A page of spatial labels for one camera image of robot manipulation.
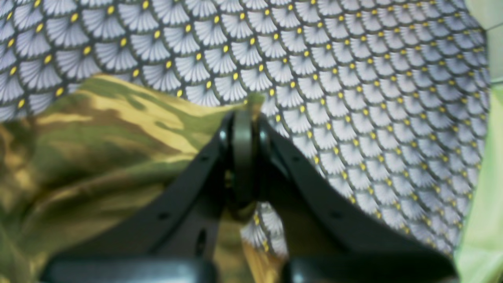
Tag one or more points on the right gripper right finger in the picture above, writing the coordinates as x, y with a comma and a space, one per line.
268, 167

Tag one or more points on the camouflage T-shirt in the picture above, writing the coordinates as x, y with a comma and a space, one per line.
90, 160

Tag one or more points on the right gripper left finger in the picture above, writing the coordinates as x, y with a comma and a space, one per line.
182, 222

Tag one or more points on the purple fan-pattern tablecloth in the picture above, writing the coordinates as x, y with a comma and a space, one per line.
389, 98

